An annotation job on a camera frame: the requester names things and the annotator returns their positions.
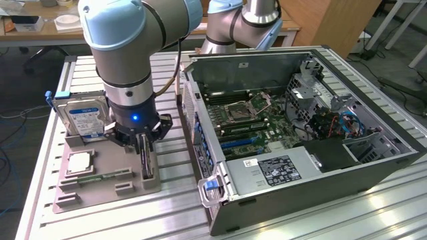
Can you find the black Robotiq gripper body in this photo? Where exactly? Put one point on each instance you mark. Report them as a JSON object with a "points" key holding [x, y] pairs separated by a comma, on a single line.
{"points": [[134, 122]]}

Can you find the black graphics card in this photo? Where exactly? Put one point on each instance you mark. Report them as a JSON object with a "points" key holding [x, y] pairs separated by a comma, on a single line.
{"points": [[147, 162]]}

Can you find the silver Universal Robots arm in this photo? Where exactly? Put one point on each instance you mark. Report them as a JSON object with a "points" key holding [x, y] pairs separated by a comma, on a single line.
{"points": [[127, 62]]}

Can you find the hard disk with blue caddy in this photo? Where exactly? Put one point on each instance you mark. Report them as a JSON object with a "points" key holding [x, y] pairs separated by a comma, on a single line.
{"points": [[81, 120]]}

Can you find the silver CPU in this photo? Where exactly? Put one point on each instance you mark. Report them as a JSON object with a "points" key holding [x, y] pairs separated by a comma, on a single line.
{"points": [[79, 162]]}

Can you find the green RAM stick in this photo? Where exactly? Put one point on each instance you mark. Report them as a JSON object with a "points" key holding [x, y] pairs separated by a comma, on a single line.
{"points": [[96, 177]]}

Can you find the black RAM slot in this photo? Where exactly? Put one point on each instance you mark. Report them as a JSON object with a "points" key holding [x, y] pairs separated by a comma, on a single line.
{"points": [[227, 94], [230, 100]]}

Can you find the blue expansion slot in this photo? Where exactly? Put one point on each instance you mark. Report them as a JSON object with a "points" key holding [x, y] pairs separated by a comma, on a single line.
{"points": [[236, 143]]}

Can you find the CPU socket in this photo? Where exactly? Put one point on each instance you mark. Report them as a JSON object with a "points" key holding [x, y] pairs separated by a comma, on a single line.
{"points": [[238, 112]]}

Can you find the grey parts rack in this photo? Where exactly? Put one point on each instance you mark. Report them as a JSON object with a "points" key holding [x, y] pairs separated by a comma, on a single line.
{"points": [[100, 196]]}

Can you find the installed RAM stick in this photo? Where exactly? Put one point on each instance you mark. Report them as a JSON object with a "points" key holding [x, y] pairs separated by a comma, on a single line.
{"points": [[243, 128]]}

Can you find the blue case latch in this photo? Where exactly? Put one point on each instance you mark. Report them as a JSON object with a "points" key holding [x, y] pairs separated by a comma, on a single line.
{"points": [[210, 186]]}

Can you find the metal socket cover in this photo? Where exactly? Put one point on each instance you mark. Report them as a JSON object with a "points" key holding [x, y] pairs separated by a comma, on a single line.
{"points": [[260, 100]]}

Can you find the grey power supply unit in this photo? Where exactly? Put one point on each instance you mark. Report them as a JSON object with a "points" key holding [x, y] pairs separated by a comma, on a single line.
{"points": [[254, 180]]}

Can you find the silver chipset heatsink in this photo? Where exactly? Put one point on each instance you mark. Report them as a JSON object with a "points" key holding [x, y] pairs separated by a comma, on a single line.
{"points": [[275, 147]]}

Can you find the green motherboard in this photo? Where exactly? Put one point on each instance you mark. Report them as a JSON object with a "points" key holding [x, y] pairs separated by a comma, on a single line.
{"points": [[278, 125]]}

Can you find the black chair base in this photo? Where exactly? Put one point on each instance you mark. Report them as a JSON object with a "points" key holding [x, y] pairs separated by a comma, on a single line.
{"points": [[35, 58]]}

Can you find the metal drive cage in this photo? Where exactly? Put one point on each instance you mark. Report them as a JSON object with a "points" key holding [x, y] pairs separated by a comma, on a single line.
{"points": [[304, 96]]}

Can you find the white round holder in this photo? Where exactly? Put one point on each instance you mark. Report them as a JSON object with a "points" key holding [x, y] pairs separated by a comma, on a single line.
{"points": [[67, 23]]}

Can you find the wooden desk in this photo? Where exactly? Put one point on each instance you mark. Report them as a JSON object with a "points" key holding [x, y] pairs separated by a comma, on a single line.
{"points": [[20, 37]]}

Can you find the white box with black lid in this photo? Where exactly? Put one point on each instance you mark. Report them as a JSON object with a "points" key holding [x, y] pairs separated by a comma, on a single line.
{"points": [[28, 26]]}

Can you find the open black PC case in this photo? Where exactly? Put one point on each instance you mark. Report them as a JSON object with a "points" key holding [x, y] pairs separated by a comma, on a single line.
{"points": [[300, 200]]}

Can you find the grey cup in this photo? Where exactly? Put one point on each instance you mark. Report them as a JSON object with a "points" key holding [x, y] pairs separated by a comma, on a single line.
{"points": [[48, 3]]}

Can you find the metal disk bay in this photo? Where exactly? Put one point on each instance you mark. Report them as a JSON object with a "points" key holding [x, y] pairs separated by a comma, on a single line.
{"points": [[374, 147]]}

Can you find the wooden cabinet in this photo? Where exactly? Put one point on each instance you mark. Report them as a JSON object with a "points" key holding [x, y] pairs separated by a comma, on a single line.
{"points": [[340, 25]]}

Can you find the black stand base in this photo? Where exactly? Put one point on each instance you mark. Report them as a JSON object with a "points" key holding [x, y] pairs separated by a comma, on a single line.
{"points": [[403, 83]]}

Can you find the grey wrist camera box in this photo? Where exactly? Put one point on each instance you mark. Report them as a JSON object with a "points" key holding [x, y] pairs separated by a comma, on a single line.
{"points": [[110, 127]]}

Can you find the white table frame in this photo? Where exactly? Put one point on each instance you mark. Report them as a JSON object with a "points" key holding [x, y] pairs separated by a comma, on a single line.
{"points": [[383, 22]]}

